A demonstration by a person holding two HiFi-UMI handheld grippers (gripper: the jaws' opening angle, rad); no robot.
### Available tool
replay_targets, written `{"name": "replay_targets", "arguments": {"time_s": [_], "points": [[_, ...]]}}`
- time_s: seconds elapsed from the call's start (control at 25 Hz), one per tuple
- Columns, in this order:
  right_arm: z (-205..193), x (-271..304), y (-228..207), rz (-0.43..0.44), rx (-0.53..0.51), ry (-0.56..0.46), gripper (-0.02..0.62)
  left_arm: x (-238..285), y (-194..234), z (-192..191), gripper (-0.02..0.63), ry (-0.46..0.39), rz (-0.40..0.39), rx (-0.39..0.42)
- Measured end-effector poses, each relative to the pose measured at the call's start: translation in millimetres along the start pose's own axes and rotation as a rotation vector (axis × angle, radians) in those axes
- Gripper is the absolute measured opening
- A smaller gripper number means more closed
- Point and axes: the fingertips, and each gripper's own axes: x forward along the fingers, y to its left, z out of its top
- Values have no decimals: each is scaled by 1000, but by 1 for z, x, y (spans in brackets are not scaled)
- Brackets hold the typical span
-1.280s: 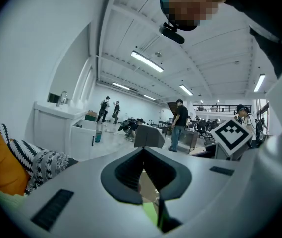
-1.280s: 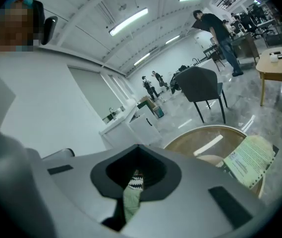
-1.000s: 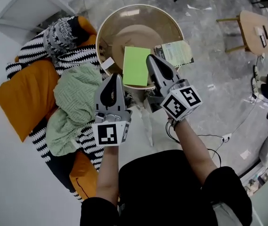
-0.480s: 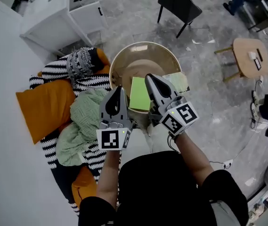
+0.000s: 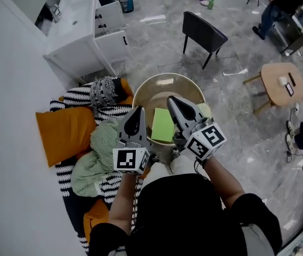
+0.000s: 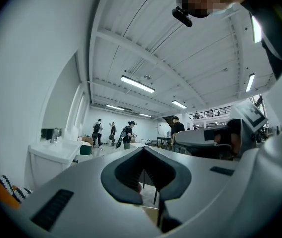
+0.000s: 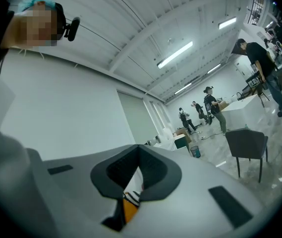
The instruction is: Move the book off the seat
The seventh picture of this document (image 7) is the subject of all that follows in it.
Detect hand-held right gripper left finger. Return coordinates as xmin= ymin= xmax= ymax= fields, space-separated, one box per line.
xmin=27 ymin=144 xmax=140 ymax=238

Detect white kitchen island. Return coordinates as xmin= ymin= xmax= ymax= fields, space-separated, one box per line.
xmin=220 ymin=94 xmax=264 ymax=131

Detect blue hair cap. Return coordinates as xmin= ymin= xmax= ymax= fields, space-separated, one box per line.
xmin=18 ymin=0 xmax=57 ymax=13

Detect cardboard box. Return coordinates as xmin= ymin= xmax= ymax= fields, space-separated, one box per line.
xmin=172 ymin=127 xmax=193 ymax=150

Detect white sink cabinet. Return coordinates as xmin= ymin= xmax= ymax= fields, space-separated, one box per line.
xmin=143 ymin=129 xmax=191 ymax=156

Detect ceiling tube light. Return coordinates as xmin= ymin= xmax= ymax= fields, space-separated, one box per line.
xmin=174 ymin=82 xmax=192 ymax=95
xmin=157 ymin=41 xmax=194 ymax=69
xmin=219 ymin=16 xmax=237 ymax=30
xmin=207 ymin=63 xmax=222 ymax=74

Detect black metal rack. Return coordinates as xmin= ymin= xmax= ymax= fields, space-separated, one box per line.
xmin=246 ymin=0 xmax=266 ymax=26

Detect black head camera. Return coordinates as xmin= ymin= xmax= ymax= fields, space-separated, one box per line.
xmin=55 ymin=2 xmax=81 ymax=43

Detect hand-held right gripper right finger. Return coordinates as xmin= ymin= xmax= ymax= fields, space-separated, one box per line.
xmin=120 ymin=144 xmax=272 ymax=238

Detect blue mesh waste bin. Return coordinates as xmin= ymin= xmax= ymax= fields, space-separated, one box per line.
xmin=189 ymin=145 xmax=202 ymax=159

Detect person's head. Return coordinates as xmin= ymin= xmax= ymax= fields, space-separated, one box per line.
xmin=0 ymin=1 xmax=64 ymax=49

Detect black frame table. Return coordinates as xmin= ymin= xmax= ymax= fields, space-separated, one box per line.
xmin=245 ymin=73 xmax=270 ymax=108

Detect dark chair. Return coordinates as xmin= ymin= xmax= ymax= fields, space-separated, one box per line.
xmin=225 ymin=127 xmax=269 ymax=183

